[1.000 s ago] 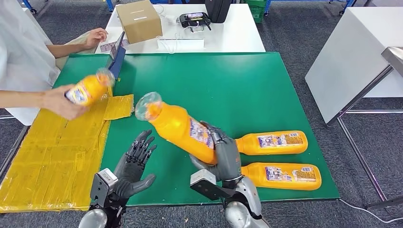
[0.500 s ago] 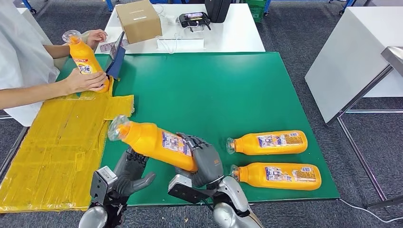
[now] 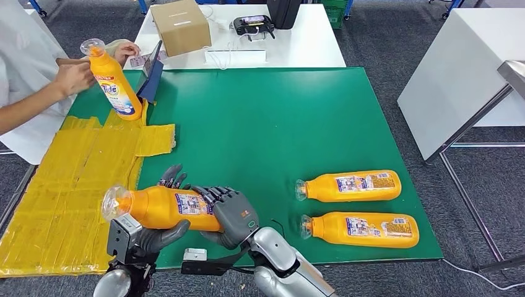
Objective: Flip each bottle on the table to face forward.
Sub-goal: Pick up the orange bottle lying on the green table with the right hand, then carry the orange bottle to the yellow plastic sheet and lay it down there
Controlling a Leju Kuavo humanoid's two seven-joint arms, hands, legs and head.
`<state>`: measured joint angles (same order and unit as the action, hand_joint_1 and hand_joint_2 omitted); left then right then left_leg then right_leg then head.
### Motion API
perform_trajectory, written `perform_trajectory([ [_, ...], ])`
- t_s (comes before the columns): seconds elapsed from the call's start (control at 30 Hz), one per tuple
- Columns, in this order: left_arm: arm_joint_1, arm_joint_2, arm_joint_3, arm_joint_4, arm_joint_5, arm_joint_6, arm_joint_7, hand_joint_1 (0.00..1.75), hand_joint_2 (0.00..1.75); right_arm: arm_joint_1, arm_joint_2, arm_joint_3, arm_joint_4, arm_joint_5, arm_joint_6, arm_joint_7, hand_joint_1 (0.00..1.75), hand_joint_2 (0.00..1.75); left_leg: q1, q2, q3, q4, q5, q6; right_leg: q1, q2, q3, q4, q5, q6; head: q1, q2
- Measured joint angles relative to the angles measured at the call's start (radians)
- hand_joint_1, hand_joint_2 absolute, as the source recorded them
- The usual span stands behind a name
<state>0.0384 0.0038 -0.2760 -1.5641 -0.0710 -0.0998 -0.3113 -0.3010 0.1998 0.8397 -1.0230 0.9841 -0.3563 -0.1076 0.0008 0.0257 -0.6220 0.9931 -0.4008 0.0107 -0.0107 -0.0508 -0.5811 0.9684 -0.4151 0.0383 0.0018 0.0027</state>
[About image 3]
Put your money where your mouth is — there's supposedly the black handheld controller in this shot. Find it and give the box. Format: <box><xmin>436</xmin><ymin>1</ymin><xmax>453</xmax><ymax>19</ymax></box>
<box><xmin>233</xmin><ymin>14</ymin><xmax>276</xmax><ymax>41</ymax></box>

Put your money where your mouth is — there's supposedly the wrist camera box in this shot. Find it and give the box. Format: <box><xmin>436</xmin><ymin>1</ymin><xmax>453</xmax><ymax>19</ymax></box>
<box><xmin>106</xmin><ymin>213</ymin><xmax>143</xmax><ymax>265</ymax></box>
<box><xmin>181</xmin><ymin>247</ymin><xmax>247</xmax><ymax>276</ymax></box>

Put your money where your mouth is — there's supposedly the green table mat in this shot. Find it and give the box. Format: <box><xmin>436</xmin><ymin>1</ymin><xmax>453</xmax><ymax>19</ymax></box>
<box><xmin>67</xmin><ymin>67</ymin><xmax>445</xmax><ymax>269</ymax></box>

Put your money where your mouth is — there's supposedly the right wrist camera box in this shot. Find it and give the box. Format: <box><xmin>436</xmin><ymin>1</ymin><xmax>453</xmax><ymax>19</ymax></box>
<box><xmin>181</xmin><ymin>247</ymin><xmax>247</xmax><ymax>276</ymax></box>

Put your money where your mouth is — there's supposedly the brown cardboard box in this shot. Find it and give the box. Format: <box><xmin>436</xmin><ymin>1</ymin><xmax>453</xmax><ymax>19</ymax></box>
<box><xmin>150</xmin><ymin>0</ymin><xmax>213</xmax><ymax>58</ymax></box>

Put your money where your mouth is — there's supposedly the large white table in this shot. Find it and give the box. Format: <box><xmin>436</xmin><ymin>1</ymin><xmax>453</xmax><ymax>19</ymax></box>
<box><xmin>397</xmin><ymin>9</ymin><xmax>525</xmax><ymax>163</ymax></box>

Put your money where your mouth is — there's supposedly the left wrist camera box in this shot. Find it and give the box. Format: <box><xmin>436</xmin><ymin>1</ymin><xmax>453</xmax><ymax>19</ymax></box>
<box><xmin>106</xmin><ymin>213</ymin><xmax>143</xmax><ymax>265</ymax></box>

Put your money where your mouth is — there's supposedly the printed label sheet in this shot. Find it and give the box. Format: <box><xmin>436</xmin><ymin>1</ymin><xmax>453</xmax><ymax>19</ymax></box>
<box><xmin>129</xmin><ymin>49</ymin><xmax>169</xmax><ymax>69</ymax></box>

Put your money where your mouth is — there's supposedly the white floor cable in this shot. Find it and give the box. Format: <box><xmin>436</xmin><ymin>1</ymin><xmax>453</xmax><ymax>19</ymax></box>
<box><xmin>441</xmin><ymin>258</ymin><xmax>525</xmax><ymax>292</ymax></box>

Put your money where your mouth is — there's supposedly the person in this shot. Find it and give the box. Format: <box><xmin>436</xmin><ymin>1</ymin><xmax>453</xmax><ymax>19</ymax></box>
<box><xmin>0</xmin><ymin>0</ymin><xmax>77</xmax><ymax>165</ymax></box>

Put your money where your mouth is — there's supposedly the grey metal frame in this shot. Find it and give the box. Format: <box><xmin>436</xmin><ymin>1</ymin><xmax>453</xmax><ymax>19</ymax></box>
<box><xmin>424</xmin><ymin>84</ymin><xmax>525</xmax><ymax>275</ymax></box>

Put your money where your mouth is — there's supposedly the beige wrist wrap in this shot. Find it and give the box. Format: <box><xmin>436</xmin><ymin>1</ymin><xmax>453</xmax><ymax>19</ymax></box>
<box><xmin>104</xmin><ymin>38</ymin><xmax>129</xmax><ymax>54</ymax></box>

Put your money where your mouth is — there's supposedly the long white box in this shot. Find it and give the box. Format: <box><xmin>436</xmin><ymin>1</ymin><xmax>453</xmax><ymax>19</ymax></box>
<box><xmin>204</xmin><ymin>48</ymin><xmax>267</xmax><ymax>66</ymax></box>

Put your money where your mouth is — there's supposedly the person's right hand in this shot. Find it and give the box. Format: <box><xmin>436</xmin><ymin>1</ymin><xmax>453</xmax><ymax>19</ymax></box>
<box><xmin>53</xmin><ymin>61</ymin><xmax>97</xmax><ymax>99</ymax></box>

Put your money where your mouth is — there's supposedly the green plastic crate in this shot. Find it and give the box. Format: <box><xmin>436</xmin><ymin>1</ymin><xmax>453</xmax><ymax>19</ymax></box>
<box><xmin>319</xmin><ymin>0</ymin><xmax>349</xmax><ymax>30</ymax></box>

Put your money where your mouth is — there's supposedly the tablet in blue case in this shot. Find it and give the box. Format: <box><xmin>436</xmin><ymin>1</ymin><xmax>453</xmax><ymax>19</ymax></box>
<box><xmin>135</xmin><ymin>40</ymin><xmax>165</xmax><ymax>104</ymax></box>

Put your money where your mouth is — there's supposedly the person's left hand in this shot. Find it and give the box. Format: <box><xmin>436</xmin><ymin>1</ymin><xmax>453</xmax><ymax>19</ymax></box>
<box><xmin>114</xmin><ymin>41</ymin><xmax>142</xmax><ymax>69</ymax></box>

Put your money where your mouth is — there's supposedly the steel table corner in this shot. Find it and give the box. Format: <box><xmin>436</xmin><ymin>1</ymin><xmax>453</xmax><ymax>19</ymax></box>
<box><xmin>497</xmin><ymin>60</ymin><xmax>525</xmax><ymax>101</ymax></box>

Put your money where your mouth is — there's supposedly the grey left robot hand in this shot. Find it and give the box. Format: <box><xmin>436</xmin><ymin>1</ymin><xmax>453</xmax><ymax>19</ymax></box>
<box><xmin>141</xmin><ymin>165</ymin><xmax>192</xmax><ymax>254</ymax></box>

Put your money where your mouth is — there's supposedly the orange detergent bottle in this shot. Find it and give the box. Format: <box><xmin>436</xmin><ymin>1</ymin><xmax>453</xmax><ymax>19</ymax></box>
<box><xmin>101</xmin><ymin>184</ymin><xmax>225</xmax><ymax>233</ymax></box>
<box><xmin>294</xmin><ymin>170</ymin><xmax>403</xmax><ymax>204</ymax></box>
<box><xmin>80</xmin><ymin>38</ymin><xmax>144</xmax><ymax>122</ymax></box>
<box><xmin>300</xmin><ymin>211</ymin><xmax>420</xmax><ymax>249</ymax></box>

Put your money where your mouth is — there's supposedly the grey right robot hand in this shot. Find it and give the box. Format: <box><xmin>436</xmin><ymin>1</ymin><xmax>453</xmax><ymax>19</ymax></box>
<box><xmin>191</xmin><ymin>185</ymin><xmax>261</xmax><ymax>251</ymax></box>

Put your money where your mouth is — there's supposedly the yellow taped cardboard sheet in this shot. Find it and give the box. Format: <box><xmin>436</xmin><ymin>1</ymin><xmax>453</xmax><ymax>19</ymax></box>
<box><xmin>0</xmin><ymin>98</ymin><xmax>176</xmax><ymax>278</ymax></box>

